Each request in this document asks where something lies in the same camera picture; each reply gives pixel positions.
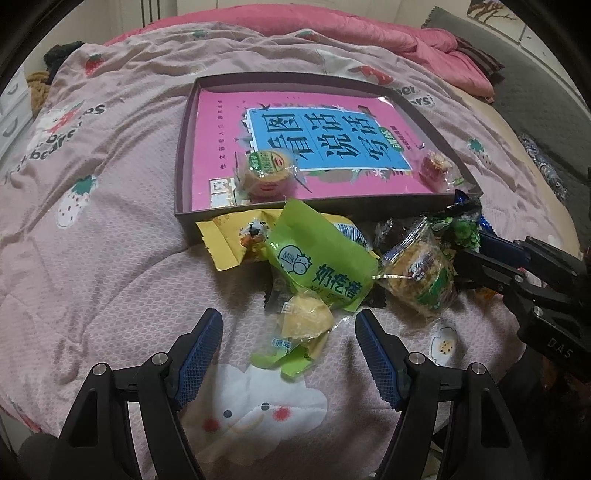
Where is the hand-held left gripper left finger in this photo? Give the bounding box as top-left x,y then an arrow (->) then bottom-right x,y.
58,308 -> 225,480

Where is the white drawer cabinet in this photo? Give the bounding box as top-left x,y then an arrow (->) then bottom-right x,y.
0,78 -> 28,153

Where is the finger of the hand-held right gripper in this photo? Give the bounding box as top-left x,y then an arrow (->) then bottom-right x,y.
479,232 -> 591,289
455,248 -> 528,297

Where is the white blue striped packet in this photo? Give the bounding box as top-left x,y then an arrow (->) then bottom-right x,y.
332,222 -> 370,250

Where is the blue snack packet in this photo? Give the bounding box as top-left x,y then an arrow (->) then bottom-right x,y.
452,188 -> 497,232

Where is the dark shallow box tray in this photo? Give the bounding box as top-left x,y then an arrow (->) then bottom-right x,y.
174,72 -> 483,241

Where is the pink book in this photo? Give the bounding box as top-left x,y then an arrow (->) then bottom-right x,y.
190,88 -> 455,206

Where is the pink quilt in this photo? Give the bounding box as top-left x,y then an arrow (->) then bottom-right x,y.
104,14 -> 497,104

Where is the dark patterned cloth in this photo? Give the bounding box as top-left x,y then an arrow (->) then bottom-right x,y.
517,134 -> 571,199

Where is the yellow orange rice cracker packet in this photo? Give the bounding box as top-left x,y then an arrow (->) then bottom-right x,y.
195,209 -> 282,273

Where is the striped pillow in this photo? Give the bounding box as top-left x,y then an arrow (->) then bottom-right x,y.
455,37 -> 504,75

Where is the pile of dark clothes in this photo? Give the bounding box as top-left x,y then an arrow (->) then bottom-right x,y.
44,41 -> 84,65

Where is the dark green snack packet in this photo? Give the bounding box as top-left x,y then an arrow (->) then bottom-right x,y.
427,203 -> 483,259

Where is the green milk snack packet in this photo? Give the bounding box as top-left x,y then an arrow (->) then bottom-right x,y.
264,198 -> 382,312

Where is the beige bed sheet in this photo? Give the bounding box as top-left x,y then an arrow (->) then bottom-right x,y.
462,88 -> 578,250

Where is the round cracker packet yellow wrapper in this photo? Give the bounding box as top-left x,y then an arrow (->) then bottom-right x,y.
233,150 -> 301,199

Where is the clear cracker packet green label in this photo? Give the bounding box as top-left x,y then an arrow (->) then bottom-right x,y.
379,226 -> 458,317

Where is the grey padded headboard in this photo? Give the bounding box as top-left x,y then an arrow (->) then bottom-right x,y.
422,7 -> 591,176

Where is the pink strawberry printed blanket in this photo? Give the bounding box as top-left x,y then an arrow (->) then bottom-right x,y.
0,23 -> 583,480

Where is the wall picture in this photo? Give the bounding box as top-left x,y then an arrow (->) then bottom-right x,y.
466,0 -> 522,24

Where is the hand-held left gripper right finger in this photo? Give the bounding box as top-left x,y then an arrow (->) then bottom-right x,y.
355,309 -> 532,480

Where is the clear packet with yellow pastry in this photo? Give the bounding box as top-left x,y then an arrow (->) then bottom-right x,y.
250,277 -> 352,381

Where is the red candy packet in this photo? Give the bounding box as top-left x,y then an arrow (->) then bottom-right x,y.
416,150 -> 467,185

